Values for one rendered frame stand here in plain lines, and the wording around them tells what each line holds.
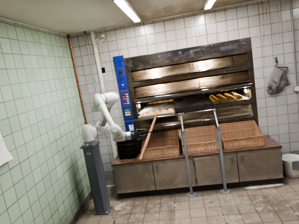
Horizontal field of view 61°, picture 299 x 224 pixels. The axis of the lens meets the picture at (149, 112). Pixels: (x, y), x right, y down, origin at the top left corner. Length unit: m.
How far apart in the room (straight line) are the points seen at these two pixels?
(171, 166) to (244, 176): 1.04
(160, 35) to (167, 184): 2.25
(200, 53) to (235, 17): 0.70
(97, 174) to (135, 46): 2.00
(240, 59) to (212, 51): 0.44
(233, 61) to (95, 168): 2.55
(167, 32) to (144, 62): 0.57
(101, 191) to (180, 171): 1.15
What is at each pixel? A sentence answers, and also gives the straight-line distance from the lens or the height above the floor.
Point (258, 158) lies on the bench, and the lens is 3.92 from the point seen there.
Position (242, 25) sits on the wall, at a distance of 4.21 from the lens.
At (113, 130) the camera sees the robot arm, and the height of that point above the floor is 1.33.
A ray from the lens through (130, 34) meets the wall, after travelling 4.14.
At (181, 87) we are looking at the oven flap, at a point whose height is 1.52.
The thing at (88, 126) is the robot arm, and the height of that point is 1.25.
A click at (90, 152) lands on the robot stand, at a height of 0.91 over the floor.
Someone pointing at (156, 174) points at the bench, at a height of 0.35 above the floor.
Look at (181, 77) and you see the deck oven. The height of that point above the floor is 1.67.
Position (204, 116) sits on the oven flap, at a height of 1.00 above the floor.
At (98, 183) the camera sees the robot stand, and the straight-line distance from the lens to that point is 3.68.
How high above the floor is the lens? 1.89
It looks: 10 degrees down
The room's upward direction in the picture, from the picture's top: 9 degrees counter-clockwise
